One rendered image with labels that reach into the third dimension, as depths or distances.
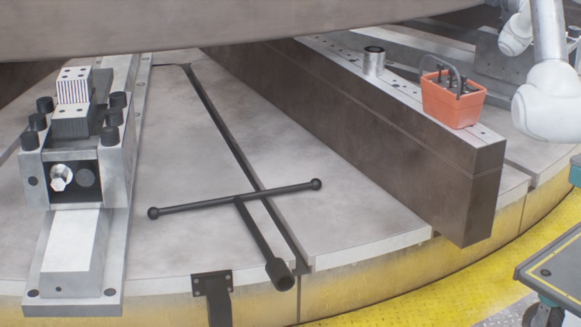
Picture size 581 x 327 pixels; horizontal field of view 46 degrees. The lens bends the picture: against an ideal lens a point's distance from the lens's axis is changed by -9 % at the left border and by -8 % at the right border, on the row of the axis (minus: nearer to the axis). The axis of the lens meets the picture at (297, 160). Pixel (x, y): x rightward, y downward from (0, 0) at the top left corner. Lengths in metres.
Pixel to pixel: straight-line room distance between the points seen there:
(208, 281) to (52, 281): 0.50
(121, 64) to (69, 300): 1.65
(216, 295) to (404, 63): 1.97
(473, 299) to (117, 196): 1.33
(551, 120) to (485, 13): 2.60
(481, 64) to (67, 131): 1.98
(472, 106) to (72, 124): 1.26
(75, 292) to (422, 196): 1.20
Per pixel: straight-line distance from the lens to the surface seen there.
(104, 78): 3.02
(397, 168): 2.62
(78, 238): 2.23
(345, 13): 2.63
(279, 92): 3.28
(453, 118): 2.32
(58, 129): 2.32
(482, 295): 2.77
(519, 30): 2.58
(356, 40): 3.90
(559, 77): 1.98
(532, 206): 3.13
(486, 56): 3.44
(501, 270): 2.91
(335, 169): 2.83
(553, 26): 2.05
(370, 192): 2.70
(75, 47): 2.49
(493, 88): 3.57
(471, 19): 4.51
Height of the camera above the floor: 1.68
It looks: 28 degrees down
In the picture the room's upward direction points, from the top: 1 degrees clockwise
